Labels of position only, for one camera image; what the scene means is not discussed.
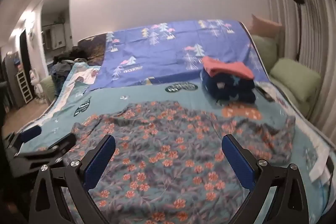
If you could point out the white shelf rack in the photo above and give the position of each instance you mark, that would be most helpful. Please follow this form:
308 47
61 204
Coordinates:
25 87

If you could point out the black phone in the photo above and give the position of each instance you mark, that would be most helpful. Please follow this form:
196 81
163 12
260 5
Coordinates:
265 94

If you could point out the white ribbed curtain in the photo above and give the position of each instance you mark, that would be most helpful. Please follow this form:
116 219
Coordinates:
312 29

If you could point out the small green cushion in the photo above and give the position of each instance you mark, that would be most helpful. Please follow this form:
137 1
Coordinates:
48 88

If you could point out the teal printed blanket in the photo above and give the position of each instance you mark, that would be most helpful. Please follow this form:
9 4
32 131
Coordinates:
147 94

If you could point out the floral teal and orange garment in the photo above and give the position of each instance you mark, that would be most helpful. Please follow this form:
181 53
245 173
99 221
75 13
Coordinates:
168 150

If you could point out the pink pillow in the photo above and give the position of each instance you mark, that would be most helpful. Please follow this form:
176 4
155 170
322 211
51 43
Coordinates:
263 26

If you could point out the white cabinet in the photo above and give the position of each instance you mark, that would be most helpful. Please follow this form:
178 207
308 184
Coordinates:
55 36

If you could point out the dark brown blanket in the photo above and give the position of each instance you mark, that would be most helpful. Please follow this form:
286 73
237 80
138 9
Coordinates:
92 49

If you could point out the white plush toy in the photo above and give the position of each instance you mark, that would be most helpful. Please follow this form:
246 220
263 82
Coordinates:
35 82

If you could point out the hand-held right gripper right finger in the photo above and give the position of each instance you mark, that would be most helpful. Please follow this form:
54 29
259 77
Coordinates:
237 161

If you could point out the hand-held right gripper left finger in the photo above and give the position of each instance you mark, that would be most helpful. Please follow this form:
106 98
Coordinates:
99 161

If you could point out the folded coral garment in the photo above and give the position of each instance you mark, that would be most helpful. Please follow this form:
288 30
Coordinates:
225 67

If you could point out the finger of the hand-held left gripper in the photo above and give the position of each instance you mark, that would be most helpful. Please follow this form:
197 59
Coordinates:
30 132
59 146

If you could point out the blue tree-print sheet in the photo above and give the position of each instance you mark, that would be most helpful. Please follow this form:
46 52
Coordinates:
162 56

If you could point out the grey refrigerator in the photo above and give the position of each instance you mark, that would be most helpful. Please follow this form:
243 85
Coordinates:
11 77

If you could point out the pile of dark clothes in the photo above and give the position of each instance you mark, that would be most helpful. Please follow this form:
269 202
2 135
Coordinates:
64 64

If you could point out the folded navy star-print garment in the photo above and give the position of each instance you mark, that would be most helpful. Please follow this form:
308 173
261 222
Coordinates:
228 88

